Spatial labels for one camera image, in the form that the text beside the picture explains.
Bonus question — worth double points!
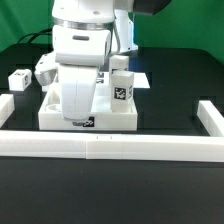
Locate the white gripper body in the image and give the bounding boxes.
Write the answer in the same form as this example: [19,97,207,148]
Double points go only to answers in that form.
[58,64,98,120]

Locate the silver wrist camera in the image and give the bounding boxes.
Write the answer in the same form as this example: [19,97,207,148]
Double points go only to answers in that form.
[34,52,58,86]

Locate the white U-shaped fence wall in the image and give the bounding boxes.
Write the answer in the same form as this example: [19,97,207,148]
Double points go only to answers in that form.
[0,94,224,162]

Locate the white square table top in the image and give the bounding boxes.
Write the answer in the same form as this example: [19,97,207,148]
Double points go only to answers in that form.
[38,83,137,131]

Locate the white sheet with AprilTags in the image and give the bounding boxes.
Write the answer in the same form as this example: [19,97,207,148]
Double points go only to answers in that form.
[97,72,150,89]

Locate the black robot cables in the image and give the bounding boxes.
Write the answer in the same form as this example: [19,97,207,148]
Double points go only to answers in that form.
[17,28,54,45]

